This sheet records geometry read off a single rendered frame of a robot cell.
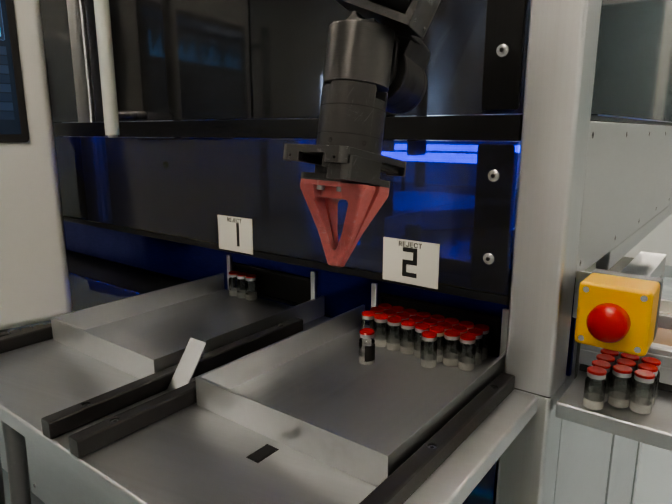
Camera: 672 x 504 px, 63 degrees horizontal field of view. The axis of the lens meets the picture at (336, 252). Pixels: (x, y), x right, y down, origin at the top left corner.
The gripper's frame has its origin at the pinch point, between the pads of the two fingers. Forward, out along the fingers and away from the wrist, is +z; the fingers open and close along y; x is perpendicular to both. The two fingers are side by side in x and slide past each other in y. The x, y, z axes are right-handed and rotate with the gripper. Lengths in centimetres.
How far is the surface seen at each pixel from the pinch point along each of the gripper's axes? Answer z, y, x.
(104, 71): -23, 16, 65
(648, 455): 77, 196, -15
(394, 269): 3.4, 26.0, 8.4
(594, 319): 4.3, 22.3, -17.7
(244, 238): 2.8, 26.5, 37.7
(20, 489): 68, 21, 95
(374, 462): 17.7, 1.9, -5.2
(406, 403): 17.5, 16.9, -0.3
